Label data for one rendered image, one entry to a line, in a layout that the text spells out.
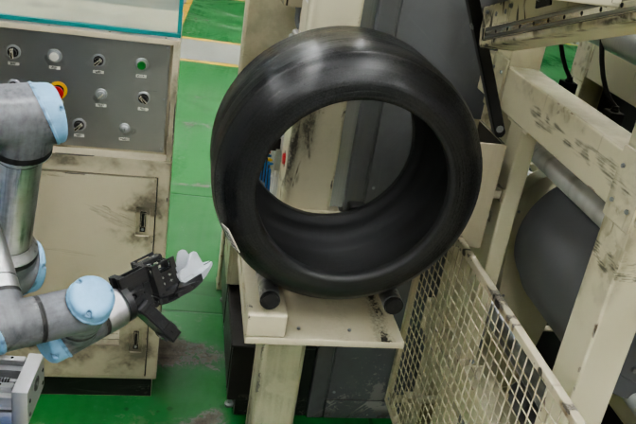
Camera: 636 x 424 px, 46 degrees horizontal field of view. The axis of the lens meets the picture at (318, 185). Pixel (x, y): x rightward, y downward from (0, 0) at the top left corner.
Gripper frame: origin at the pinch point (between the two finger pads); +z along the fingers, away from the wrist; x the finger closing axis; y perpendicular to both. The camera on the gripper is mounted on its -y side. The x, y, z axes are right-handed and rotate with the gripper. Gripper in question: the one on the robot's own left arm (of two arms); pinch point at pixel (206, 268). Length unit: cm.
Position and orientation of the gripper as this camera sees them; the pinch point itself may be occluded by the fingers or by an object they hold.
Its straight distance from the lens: 150.5
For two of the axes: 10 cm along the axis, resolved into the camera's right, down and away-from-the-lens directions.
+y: -2.1, -9.4, -2.8
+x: -7.2, -0.5, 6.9
